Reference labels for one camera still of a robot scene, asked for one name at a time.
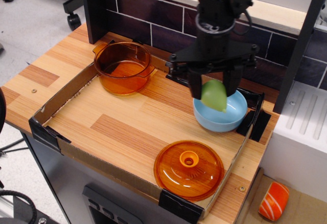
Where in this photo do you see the orange transparent pot lid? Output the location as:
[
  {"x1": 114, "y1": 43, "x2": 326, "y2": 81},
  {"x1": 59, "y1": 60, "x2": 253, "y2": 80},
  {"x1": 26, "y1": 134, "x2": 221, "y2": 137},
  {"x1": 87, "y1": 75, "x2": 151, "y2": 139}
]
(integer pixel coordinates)
[{"x1": 153, "y1": 140, "x2": 224, "y2": 202}]

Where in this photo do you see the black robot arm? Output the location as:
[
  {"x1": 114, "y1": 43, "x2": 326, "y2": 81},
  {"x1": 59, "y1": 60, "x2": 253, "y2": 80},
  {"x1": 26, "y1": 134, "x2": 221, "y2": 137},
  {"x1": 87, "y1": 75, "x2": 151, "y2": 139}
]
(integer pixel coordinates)
[{"x1": 166, "y1": 0, "x2": 260, "y2": 99}]

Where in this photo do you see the orange transparent pot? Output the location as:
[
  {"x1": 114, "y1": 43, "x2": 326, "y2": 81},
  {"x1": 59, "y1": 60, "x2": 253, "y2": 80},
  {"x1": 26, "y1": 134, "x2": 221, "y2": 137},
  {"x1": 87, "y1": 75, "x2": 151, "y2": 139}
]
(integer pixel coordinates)
[{"x1": 93, "y1": 41, "x2": 155, "y2": 96}]

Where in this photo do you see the black cable bottom left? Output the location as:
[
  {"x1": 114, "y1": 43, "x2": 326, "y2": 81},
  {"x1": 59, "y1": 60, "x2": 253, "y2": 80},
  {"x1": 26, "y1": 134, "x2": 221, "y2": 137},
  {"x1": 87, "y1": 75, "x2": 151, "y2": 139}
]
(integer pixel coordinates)
[{"x1": 0, "y1": 138, "x2": 25, "y2": 158}]

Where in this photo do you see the black oven control panel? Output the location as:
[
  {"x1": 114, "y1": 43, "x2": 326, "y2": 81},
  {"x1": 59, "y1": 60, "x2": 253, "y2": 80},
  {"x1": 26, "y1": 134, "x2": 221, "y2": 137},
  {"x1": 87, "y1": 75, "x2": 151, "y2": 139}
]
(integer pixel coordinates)
[{"x1": 82, "y1": 186, "x2": 143, "y2": 224}]

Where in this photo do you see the light blue bowl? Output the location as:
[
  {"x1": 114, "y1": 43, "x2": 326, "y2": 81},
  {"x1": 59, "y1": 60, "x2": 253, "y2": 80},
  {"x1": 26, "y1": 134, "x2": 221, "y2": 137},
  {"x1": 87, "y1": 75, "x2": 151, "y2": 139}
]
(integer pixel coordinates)
[{"x1": 193, "y1": 91, "x2": 247, "y2": 132}]

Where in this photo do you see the orange salmon sushi toy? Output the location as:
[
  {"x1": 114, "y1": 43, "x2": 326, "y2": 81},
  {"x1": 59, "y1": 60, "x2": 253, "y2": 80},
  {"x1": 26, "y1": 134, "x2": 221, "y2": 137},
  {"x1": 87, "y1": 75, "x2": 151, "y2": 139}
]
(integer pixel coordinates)
[{"x1": 259, "y1": 182, "x2": 290, "y2": 221}]

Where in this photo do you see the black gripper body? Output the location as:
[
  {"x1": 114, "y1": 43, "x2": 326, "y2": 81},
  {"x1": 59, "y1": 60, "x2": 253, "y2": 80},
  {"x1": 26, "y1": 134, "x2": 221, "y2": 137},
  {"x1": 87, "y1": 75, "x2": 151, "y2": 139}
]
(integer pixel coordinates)
[{"x1": 167, "y1": 21, "x2": 261, "y2": 78}]

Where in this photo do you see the cardboard fence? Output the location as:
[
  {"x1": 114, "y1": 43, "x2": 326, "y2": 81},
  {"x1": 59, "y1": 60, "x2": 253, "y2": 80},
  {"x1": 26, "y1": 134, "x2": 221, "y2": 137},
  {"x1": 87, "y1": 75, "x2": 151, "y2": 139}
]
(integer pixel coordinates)
[{"x1": 28, "y1": 39, "x2": 272, "y2": 221}]

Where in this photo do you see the black chair caster wheel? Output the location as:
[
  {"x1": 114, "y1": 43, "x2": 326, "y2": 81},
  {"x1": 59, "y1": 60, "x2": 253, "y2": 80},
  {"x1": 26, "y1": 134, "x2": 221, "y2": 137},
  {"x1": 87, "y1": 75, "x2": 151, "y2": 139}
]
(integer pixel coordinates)
[{"x1": 67, "y1": 13, "x2": 81, "y2": 31}]

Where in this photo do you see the white toy sink drainboard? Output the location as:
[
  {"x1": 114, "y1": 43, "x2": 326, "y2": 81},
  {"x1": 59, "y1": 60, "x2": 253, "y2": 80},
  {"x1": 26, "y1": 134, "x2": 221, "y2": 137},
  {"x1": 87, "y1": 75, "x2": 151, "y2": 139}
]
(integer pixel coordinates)
[{"x1": 271, "y1": 80, "x2": 327, "y2": 155}]

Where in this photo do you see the green toy pear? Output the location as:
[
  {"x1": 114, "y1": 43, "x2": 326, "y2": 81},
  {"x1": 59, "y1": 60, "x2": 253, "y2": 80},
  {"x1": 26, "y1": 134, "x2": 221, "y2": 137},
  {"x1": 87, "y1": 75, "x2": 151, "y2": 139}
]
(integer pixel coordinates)
[{"x1": 201, "y1": 79, "x2": 227, "y2": 113}]

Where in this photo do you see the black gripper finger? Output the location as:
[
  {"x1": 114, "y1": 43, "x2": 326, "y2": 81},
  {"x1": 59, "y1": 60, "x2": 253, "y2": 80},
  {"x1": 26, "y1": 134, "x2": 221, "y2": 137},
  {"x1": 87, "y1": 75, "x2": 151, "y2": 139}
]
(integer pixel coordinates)
[
  {"x1": 223, "y1": 66, "x2": 243, "y2": 97},
  {"x1": 188, "y1": 71, "x2": 202, "y2": 99}
]

